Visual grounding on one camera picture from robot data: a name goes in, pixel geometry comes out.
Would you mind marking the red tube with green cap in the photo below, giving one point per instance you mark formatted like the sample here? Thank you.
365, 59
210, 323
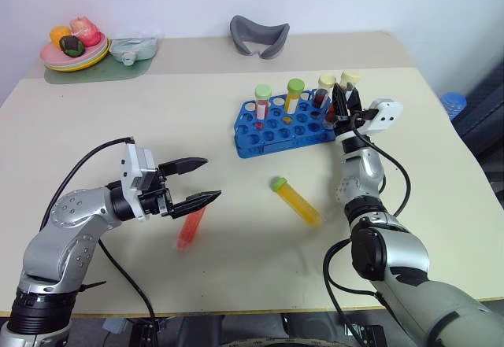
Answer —
262, 105

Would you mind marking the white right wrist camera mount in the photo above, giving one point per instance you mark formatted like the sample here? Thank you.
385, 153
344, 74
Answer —
384, 117

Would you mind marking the dark red tube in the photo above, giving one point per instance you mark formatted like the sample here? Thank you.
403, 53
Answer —
350, 77
323, 95

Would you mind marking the blue water bottle cap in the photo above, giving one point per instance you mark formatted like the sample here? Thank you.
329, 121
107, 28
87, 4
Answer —
453, 103

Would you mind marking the clear bag with pale cup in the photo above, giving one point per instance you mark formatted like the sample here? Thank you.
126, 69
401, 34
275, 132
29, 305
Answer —
134, 46

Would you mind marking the black zip tie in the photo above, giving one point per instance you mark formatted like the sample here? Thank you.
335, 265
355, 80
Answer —
92, 285

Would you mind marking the small grey box under table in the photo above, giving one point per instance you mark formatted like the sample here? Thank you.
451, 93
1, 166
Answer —
114, 325

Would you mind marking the orange toy fruit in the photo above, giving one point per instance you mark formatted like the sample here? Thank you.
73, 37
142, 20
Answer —
59, 33

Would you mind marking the dark brown green toy fruit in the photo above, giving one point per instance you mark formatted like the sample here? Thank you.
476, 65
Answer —
71, 45

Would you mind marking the red capless test tube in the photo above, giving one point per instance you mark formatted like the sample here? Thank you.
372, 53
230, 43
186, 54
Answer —
189, 231

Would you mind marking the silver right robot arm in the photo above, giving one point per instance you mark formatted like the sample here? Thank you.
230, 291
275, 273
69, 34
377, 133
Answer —
405, 252

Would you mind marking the yellow plate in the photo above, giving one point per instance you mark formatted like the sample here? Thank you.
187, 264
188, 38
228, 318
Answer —
88, 66

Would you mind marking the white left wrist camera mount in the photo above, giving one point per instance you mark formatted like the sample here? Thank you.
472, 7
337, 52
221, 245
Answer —
130, 166

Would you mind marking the black chair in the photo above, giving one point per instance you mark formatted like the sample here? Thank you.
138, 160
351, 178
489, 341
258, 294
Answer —
484, 126

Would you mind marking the green table mat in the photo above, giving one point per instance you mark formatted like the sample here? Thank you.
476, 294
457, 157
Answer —
118, 72

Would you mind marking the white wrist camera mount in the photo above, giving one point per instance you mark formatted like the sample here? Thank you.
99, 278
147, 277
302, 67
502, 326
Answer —
384, 117
130, 166

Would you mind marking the yellow tube with green cap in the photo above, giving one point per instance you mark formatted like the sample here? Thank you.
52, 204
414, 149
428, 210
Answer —
299, 203

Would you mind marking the pale green plate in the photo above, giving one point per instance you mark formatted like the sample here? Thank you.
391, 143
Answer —
96, 57

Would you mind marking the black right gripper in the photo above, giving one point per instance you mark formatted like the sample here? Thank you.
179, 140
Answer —
346, 123

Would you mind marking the stack of coloured plates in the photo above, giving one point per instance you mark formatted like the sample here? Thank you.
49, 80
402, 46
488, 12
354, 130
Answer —
51, 54

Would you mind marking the pink toy peach in net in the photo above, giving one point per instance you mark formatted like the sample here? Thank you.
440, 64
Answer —
84, 30

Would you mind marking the grey curved foam piece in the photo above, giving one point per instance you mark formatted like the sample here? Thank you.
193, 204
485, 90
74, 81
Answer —
246, 34

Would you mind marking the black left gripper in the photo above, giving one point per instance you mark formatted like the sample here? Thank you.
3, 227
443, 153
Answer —
157, 201

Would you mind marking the blue test tube rack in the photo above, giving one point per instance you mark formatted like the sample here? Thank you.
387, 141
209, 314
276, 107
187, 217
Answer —
275, 134

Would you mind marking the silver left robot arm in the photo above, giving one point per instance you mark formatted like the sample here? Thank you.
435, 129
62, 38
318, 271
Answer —
71, 213

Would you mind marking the yellow labelled tube, green cap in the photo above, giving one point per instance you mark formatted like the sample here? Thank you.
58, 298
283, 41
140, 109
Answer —
293, 97

